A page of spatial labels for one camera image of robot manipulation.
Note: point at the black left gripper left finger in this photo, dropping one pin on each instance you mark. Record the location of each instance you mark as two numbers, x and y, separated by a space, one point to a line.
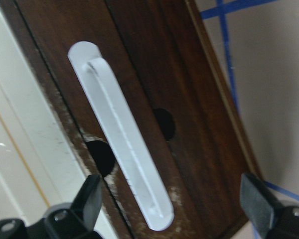
88 201

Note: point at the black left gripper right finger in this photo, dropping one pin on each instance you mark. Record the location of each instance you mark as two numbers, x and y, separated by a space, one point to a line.
260 206

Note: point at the white drawer handle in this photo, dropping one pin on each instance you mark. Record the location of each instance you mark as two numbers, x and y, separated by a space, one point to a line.
115 118

